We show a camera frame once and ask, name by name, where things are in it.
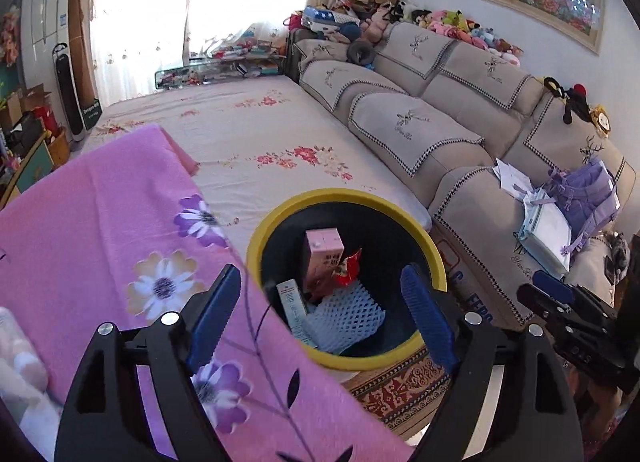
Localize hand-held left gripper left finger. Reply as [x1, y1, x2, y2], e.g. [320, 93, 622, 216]
[54, 264, 242, 462]

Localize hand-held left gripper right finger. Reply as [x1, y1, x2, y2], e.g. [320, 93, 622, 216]
[400, 264, 586, 462]

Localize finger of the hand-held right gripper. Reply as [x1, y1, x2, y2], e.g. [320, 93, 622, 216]
[531, 270, 576, 305]
[516, 283, 571, 327]

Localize black bin with yellow rim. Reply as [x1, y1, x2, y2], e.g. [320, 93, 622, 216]
[246, 188, 448, 373]

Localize white printed carton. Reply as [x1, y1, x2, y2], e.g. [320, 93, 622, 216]
[276, 279, 321, 350]

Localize white foam fruit net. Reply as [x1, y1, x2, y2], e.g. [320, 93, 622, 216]
[300, 279, 386, 353]

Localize red snack packet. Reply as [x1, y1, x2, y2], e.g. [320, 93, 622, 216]
[332, 248, 363, 287]

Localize pink strawberry milk carton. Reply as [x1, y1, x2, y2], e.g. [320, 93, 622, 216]
[302, 229, 346, 303]

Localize person's right hand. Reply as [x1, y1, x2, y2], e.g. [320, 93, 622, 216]
[577, 379, 632, 443]

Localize flat cardboard box red print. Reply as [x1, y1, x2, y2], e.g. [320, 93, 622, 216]
[432, 232, 496, 327]

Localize patterned rug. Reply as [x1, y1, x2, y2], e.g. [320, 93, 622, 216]
[350, 352, 451, 428]

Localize purple backpack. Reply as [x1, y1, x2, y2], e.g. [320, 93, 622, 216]
[542, 159, 621, 255]

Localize white papers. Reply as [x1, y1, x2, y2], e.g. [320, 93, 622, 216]
[492, 158, 541, 197]

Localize pink floral tablecloth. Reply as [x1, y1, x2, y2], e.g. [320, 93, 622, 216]
[0, 124, 416, 462]

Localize yellow lion plush toy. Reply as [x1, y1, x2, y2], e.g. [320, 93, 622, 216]
[587, 104, 613, 140]

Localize black mouse plush toy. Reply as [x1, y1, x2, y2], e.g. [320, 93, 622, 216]
[542, 76, 591, 125]

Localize beige fabric sofa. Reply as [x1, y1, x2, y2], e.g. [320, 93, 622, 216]
[287, 22, 631, 337]

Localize teal and wood TV cabinet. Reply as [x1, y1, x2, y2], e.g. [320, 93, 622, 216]
[0, 127, 71, 207]

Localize dark green box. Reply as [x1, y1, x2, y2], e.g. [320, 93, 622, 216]
[80, 99, 103, 131]

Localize glass coffee table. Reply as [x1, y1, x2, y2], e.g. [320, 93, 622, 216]
[155, 39, 286, 92]

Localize black and white tower fan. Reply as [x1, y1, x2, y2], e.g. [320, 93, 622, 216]
[52, 43, 86, 143]

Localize row of plush toys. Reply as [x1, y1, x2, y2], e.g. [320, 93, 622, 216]
[410, 6, 523, 65]

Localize grey neck pillow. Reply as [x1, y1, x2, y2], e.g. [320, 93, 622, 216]
[348, 39, 376, 65]

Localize open cardboard boxes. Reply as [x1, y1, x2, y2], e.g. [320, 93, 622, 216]
[0, 84, 56, 143]

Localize blue star plush toy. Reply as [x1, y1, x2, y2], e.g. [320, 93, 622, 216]
[302, 6, 361, 37]

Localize sheer embroidered curtain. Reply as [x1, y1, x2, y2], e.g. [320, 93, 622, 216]
[90, 0, 351, 107]

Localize hanging pink flower decoration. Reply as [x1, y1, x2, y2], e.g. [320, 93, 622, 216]
[0, 12, 21, 67]

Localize white standing air conditioner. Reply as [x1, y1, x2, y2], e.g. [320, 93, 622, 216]
[20, 0, 73, 72]

